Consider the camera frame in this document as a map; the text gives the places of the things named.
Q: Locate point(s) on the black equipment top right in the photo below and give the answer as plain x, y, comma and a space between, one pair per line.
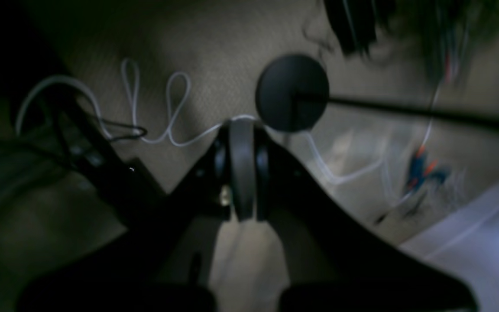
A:
354, 22

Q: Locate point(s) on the blue orange glue gun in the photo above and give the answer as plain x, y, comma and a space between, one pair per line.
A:
421, 171

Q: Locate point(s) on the black lamp pole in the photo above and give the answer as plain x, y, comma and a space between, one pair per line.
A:
490, 122

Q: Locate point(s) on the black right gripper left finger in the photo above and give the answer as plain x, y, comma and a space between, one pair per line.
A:
122, 276

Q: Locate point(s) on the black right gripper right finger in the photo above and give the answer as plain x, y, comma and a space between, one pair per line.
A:
367, 274

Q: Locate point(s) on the black round lamp base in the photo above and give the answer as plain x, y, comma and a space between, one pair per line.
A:
291, 93

